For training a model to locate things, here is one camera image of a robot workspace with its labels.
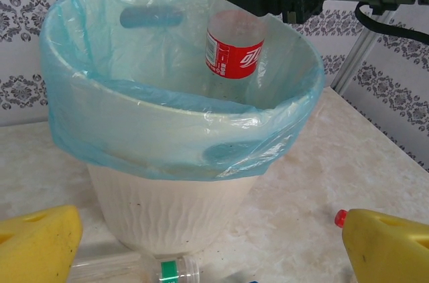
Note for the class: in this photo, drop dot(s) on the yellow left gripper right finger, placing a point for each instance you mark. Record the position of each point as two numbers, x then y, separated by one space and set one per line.
388 253

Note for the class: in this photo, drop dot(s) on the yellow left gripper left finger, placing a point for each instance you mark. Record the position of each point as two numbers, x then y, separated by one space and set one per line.
37 249

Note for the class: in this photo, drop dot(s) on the clear bottle with red label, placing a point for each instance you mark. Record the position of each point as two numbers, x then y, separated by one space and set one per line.
341 218
234 58

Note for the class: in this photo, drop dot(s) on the clear square bottle green band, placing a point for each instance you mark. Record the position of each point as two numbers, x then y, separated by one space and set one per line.
167 269

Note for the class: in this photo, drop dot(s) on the light blue bin liner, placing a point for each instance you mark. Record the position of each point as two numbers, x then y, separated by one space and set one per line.
151 139

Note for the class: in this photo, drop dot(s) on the beige bucket with teal rim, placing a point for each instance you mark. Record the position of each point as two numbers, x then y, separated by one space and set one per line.
167 216

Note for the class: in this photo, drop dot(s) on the aluminium frame post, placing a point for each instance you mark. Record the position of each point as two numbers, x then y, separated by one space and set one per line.
362 51

